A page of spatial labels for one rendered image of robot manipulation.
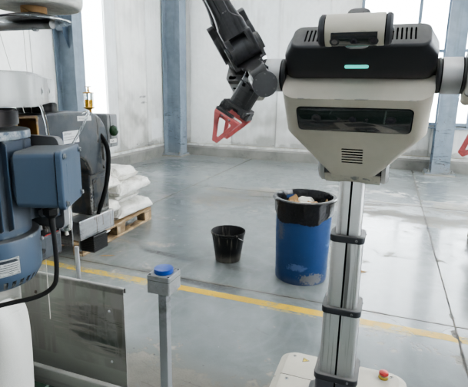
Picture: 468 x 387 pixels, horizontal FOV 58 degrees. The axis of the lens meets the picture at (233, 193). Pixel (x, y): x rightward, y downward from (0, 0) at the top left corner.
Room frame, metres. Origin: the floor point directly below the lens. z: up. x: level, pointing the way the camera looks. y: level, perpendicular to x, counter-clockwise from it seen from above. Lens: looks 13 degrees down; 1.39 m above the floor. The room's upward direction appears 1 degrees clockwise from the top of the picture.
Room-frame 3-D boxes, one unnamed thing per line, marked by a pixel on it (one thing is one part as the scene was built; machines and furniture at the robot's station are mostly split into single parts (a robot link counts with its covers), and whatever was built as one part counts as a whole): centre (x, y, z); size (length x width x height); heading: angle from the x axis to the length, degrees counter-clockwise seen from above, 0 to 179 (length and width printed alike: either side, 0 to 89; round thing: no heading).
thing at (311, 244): (3.10, -0.54, 0.32); 0.51 x 0.48 x 0.65; 160
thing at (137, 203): (4.33, 1.19, 0.20); 0.67 x 0.43 x 0.15; 160
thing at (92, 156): (1.09, 0.53, 1.21); 0.30 x 0.25 x 0.30; 70
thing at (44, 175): (0.66, 0.29, 1.25); 0.10 x 0.08 x 0.12; 5
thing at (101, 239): (1.13, 0.38, 0.98); 0.09 x 0.05 x 0.05; 160
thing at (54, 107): (1.03, 0.47, 1.35); 0.09 x 0.09 x 0.03
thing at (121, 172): (4.41, 1.40, 0.56); 0.67 x 0.43 x 0.15; 70
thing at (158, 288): (1.23, 0.22, 0.81); 0.08 x 0.08 x 0.06; 70
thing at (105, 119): (1.19, 0.37, 1.28); 0.08 x 0.05 x 0.09; 70
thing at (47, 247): (0.93, 0.45, 1.04); 0.08 x 0.06 x 0.05; 160
